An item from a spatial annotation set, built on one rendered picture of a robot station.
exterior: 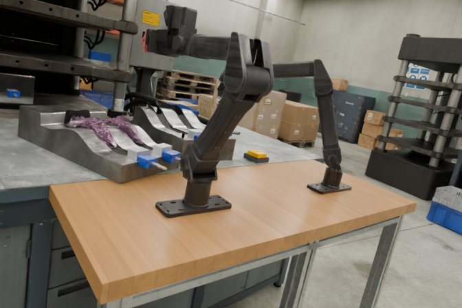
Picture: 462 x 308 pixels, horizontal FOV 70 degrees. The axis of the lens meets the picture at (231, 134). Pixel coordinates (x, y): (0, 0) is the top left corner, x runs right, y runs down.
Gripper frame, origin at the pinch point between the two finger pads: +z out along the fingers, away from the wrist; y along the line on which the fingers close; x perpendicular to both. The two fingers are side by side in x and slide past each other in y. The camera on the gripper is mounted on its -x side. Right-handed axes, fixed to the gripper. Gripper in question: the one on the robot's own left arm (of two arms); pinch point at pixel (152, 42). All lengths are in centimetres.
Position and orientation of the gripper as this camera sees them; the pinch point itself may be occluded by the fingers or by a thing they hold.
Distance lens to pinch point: 114.2
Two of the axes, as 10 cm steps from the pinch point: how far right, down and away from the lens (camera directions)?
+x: -1.7, 9.7, 1.7
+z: -6.1, -2.4, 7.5
